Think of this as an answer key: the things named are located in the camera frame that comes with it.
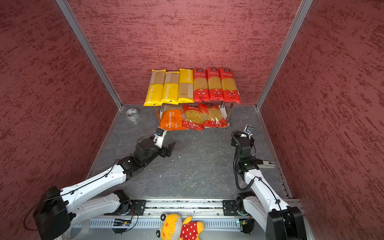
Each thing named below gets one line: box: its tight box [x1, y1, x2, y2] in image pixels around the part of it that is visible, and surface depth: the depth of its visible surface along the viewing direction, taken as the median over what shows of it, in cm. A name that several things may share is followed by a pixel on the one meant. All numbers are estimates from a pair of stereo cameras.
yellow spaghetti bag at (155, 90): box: [143, 69, 167, 107], surface depth 80 cm
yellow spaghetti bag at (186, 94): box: [177, 68, 195, 104], surface depth 81 cm
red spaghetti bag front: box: [219, 68, 241, 104], surface depth 81 cm
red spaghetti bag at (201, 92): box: [193, 68, 210, 103], surface depth 82 cm
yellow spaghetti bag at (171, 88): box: [160, 71, 180, 105], surface depth 81 cm
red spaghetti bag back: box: [207, 67, 225, 101], surface depth 83 cm
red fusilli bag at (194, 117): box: [182, 104, 206, 131], surface depth 102 cm
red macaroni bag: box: [198, 104, 228, 128], surface depth 101 cm
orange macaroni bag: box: [155, 103, 187, 131], surface depth 98 cm
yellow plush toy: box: [156, 213, 205, 240], surface depth 65 cm
